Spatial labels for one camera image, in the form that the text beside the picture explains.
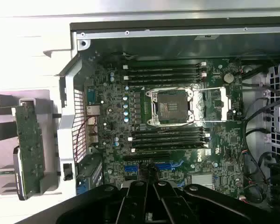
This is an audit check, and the grey parts rack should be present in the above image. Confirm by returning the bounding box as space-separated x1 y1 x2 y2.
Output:
0 90 61 201

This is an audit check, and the CPU socket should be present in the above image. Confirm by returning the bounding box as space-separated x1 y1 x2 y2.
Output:
144 87 194 128

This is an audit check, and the black RAM stick green label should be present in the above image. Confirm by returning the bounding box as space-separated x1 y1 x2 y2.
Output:
132 142 210 150

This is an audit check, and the open black PC case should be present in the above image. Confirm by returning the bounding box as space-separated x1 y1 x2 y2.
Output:
57 13 280 212

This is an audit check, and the long black expansion slot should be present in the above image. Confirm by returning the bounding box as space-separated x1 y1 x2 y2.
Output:
123 153 170 162

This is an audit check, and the green motherboard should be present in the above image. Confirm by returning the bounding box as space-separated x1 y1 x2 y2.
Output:
84 58 245 199

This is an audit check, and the metal socket cover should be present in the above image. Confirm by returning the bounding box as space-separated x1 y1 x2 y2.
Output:
192 86 231 122

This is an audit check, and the silver chipset heatsink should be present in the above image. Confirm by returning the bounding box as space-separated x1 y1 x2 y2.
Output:
190 174 213 187

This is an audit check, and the red twisted wire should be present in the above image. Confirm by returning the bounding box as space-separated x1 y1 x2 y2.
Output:
75 114 98 162

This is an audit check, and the blue expansion slot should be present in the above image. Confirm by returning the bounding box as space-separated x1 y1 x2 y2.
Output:
124 162 185 173

